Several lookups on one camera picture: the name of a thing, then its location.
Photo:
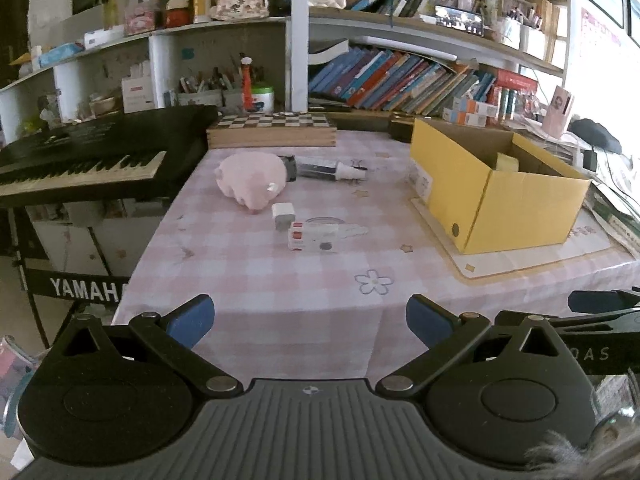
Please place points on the black electronic keyboard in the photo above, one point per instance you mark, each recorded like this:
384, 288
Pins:
100, 150

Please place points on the white and yellow cup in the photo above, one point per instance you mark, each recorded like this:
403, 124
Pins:
202, 2

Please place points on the clear tube with white cap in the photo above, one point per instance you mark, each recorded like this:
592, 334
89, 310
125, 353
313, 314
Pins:
320, 167

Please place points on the black rounded object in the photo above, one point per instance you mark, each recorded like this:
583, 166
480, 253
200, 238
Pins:
597, 135

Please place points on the pink tissue box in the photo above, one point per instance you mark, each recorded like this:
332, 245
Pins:
140, 15

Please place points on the red round bottle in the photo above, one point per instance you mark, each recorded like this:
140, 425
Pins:
177, 12

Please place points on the pink checked cloth desktop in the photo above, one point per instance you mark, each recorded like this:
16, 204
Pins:
280, 285

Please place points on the white box with red label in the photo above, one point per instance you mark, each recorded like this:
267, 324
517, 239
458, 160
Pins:
320, 236

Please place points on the red books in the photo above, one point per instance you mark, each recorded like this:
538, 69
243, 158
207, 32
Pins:
517, 81

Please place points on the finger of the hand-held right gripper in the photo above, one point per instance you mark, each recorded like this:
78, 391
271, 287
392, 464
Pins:
600, 322
582, 301

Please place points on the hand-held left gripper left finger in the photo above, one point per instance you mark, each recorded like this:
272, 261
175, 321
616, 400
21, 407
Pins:
192, 317

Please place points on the brass bowl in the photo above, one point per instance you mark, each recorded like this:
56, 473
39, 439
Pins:
104, 106

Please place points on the white charger plug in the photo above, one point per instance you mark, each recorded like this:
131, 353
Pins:
282, 216

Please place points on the pink plush pig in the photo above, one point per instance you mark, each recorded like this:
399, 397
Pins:
250, 175

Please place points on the white jar with green lid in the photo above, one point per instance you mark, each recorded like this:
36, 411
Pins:
262, 100

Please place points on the pink card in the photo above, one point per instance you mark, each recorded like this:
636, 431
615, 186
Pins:
557, 110

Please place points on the white carton with red print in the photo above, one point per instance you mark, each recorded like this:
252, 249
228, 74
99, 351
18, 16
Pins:
136, 94

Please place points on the pen holder with pens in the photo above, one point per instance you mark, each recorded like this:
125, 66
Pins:
200, 96

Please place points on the stack of newspapers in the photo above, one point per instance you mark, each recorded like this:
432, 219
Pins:
540, 135

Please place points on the black keyboard stand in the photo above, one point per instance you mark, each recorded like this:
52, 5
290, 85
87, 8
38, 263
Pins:
85, 287

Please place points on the yellow sticky note pad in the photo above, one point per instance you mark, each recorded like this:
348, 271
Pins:
507, 161

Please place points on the blue tissue pack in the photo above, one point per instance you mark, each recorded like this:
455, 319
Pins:
57, 54

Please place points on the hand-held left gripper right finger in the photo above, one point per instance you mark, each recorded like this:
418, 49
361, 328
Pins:
427, 320

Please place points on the grey fur cuff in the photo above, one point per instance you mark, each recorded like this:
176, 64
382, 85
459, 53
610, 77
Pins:
580, 460

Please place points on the yellow cardboard box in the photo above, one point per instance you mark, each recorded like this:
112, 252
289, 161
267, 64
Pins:
520, 210

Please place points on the wooden chess board box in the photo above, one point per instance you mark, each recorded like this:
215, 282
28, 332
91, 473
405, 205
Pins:
272, 130

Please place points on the small black box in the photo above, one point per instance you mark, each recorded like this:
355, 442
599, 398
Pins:
400, 129

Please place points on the orange and white small boxes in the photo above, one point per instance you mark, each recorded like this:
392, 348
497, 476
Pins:
470, 112

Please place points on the row of leaning books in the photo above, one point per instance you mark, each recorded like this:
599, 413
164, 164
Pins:
400, 80

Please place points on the tablet with lit screen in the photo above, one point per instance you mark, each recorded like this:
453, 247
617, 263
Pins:
460, 20

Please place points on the white bookshelf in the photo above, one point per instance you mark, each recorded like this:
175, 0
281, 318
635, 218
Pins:
299, 35

